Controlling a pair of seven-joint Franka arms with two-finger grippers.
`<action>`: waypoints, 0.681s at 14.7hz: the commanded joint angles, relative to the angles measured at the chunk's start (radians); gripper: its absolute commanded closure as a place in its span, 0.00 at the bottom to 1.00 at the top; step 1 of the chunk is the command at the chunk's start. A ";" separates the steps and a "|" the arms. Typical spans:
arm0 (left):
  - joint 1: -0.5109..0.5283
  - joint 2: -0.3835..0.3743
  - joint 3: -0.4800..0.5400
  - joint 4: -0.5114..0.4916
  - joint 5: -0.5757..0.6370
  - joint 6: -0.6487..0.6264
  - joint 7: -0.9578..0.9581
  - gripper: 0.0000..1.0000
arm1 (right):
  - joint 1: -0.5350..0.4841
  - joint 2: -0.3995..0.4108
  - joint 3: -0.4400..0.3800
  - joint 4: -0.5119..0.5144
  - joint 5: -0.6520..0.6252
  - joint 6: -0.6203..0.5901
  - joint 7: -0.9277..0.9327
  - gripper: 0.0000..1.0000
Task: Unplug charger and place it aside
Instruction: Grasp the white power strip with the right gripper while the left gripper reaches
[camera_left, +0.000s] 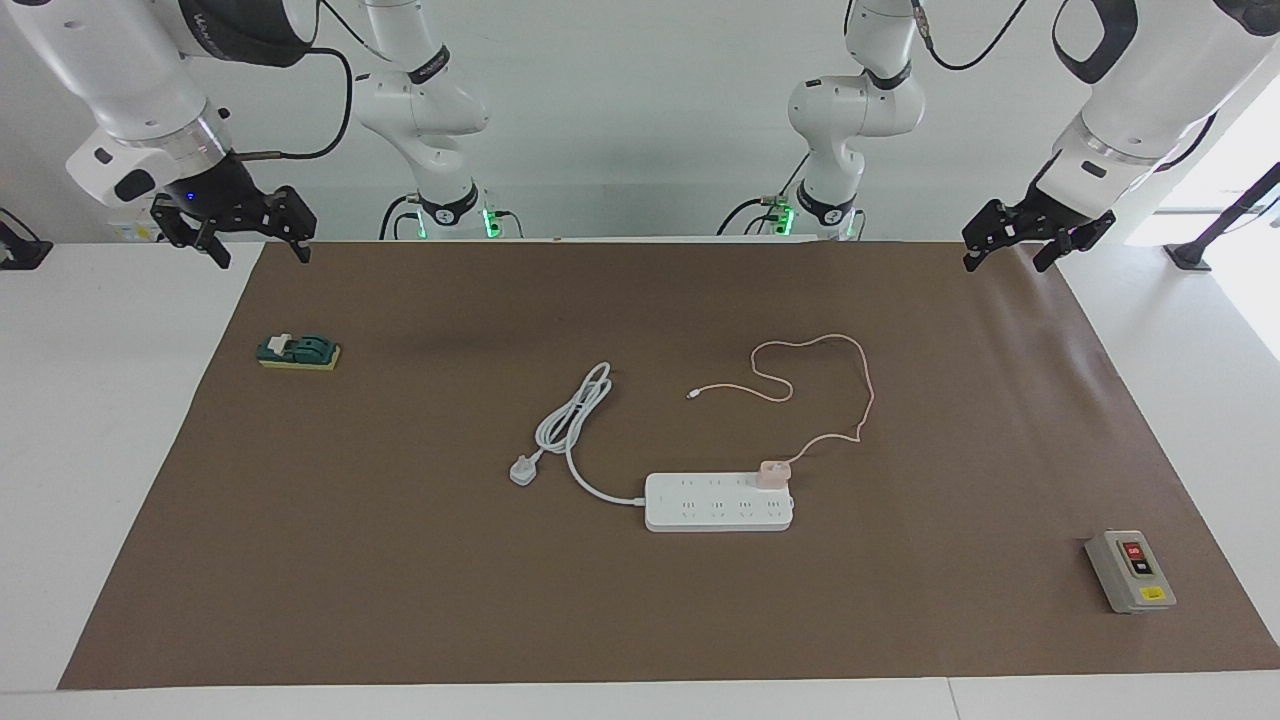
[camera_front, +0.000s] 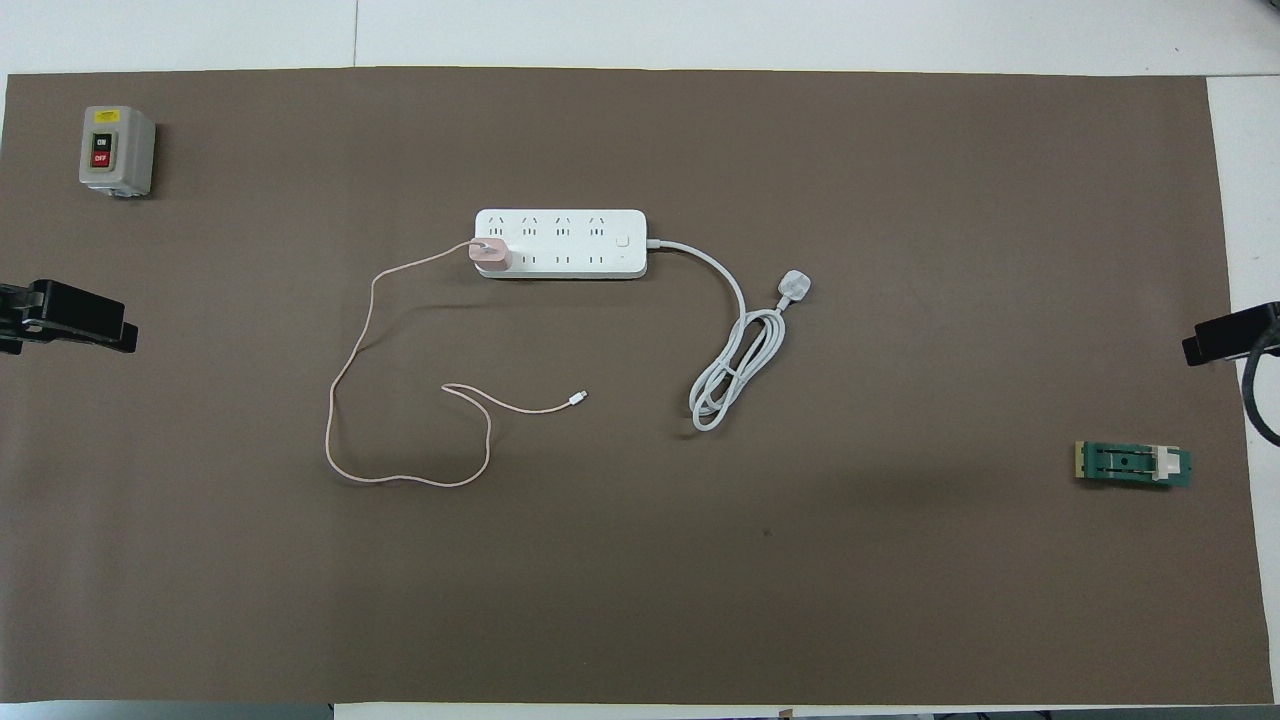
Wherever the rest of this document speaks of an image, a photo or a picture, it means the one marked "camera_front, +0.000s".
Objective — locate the pink charger adapter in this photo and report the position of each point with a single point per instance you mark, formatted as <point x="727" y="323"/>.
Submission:
<point x="490" y="256"/>

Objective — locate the white power strip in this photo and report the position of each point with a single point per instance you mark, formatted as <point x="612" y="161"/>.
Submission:
<point x="570" y="243"/>

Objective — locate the grey on-off switch box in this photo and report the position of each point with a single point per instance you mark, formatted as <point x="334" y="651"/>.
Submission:
<point x="130" y="150"/>

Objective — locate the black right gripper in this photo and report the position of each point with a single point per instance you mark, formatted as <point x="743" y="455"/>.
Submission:
<point x="1272" y="322"/>

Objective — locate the brown table mat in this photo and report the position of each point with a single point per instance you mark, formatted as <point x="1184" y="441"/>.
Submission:
<point x="640" y="560"/>

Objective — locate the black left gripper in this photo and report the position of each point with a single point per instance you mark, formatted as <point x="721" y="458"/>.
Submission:
<point x="10" y="315"/>

